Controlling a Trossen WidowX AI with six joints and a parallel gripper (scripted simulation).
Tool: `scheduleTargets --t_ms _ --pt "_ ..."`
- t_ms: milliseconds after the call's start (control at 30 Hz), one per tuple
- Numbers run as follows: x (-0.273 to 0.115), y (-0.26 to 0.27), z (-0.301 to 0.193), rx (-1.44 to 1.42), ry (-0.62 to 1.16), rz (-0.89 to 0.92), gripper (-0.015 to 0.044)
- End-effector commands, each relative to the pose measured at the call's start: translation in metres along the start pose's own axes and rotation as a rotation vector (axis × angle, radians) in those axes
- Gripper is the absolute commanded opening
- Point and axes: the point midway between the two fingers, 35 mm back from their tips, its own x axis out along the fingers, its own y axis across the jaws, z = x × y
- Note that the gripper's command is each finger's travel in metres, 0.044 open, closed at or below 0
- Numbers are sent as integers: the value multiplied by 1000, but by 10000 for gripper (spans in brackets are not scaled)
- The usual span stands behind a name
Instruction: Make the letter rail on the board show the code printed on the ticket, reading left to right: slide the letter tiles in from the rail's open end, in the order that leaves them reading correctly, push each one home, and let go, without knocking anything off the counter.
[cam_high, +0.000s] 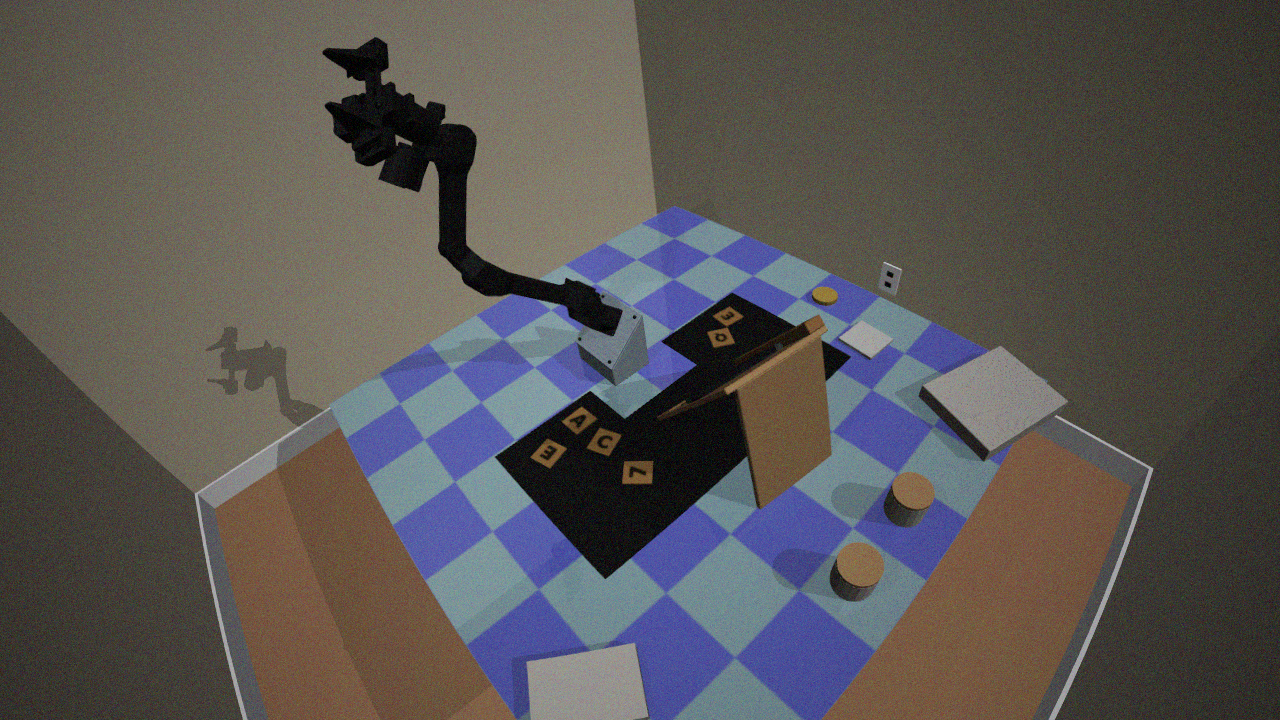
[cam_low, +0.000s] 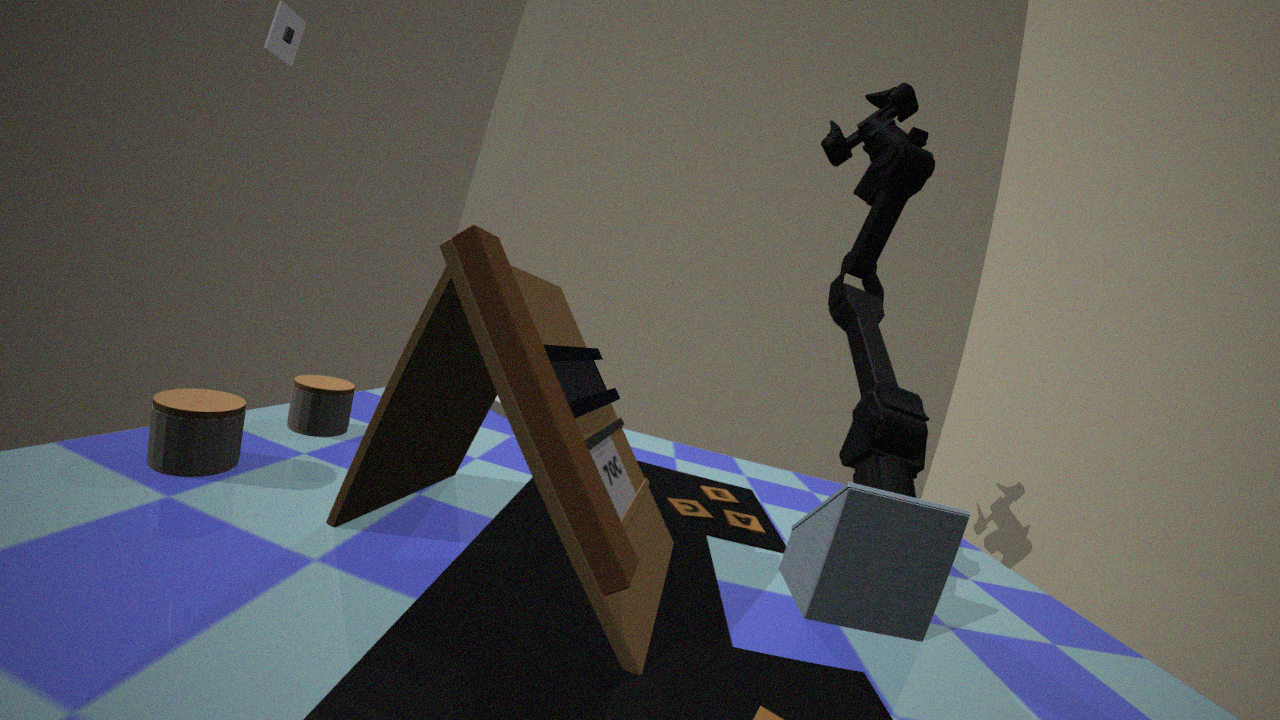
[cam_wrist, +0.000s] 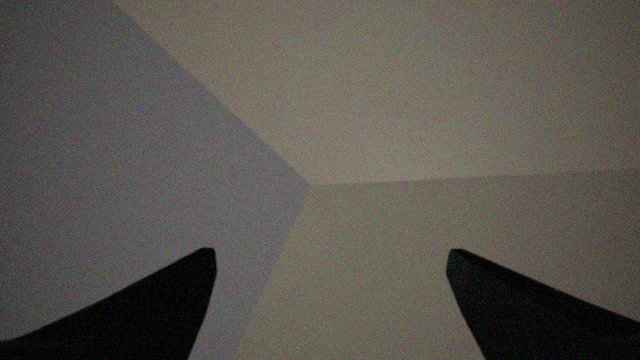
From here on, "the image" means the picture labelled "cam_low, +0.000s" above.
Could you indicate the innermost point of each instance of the grey cylindrical container with tan lid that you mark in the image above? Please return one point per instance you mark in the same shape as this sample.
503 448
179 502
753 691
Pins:
320 406
195 432

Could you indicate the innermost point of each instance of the white paper ticket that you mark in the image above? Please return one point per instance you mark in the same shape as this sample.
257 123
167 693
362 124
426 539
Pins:
613 474

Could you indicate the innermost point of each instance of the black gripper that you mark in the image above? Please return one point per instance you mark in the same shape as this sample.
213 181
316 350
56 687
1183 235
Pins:
899 101

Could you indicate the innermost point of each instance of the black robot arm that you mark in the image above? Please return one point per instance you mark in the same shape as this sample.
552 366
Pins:
886 443

